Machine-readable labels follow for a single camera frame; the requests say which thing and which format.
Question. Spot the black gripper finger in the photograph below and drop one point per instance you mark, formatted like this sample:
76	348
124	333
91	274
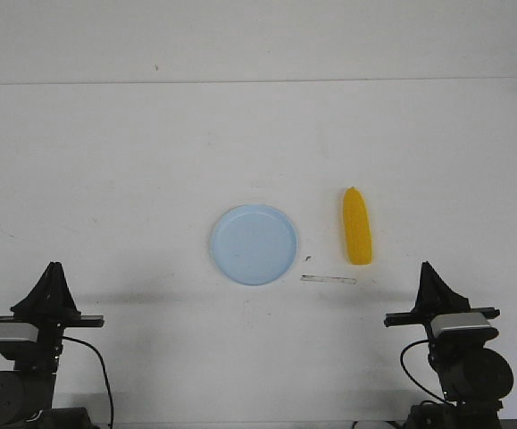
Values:
67	303
446	300
40	300
422	298

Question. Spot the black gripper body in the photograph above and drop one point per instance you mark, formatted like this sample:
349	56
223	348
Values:
49	336
413	318

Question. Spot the yellow corn cob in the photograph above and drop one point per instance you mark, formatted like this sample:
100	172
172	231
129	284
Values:
357	229

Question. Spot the light blue round plate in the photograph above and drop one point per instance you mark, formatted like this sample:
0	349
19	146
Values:
254	245

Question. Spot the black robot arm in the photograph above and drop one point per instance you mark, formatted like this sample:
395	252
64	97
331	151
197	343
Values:
27	390
473	379

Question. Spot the clear tape strip on table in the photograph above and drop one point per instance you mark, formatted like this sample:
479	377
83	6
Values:
328	279

